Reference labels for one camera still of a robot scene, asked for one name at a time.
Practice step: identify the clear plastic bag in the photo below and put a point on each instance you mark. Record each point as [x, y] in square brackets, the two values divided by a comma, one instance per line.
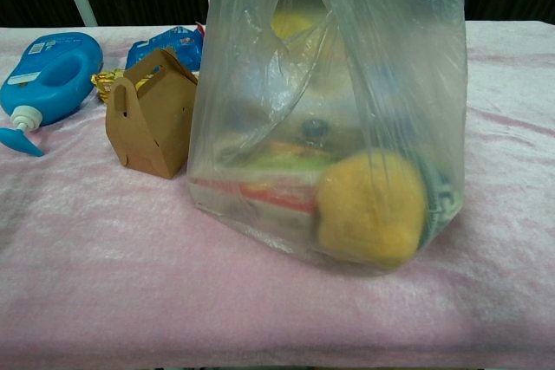
[347, 84]

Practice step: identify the yellow marshmallow bag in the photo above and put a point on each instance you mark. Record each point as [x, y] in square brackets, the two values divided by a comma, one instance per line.
[290, 23]

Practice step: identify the white printed carton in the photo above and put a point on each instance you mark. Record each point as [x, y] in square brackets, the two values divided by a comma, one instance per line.
[269, 188]

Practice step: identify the yellow soft item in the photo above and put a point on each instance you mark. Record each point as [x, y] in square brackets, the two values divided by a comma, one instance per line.
[368, 214]

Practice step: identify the brown cardboard gable box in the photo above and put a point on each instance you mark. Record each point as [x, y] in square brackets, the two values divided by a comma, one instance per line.
[160, 127]

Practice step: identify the blue snack packet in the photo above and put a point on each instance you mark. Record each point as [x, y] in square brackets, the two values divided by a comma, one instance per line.
[173, 47]

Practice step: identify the green printed can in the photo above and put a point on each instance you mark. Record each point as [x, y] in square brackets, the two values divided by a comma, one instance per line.
[442, 201]

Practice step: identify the pink velvet table cloth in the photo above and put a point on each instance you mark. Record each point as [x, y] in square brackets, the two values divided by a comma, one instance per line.
[130, 279]

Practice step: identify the gold biscuit packet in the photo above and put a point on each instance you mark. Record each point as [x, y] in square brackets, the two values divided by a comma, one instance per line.
[104, 84]

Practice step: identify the blue pump detergent bottle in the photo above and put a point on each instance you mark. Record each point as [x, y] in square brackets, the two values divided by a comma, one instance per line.
[26, 97]

